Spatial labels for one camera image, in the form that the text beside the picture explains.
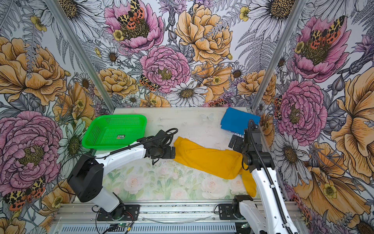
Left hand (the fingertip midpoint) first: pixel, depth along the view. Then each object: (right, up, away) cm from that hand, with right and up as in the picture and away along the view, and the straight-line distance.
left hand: (166, 157), depth 87 cm
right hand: (+40, +9, -11) cm, 42 cm away
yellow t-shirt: (+35, -5, +5) cm, 35 cm away
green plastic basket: (-46, +14, +21) cm, 53 cm away
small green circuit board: (-18, -28, -16) cm, 37 cm away
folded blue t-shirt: (+51, +22, +28) cm, 62 cm away
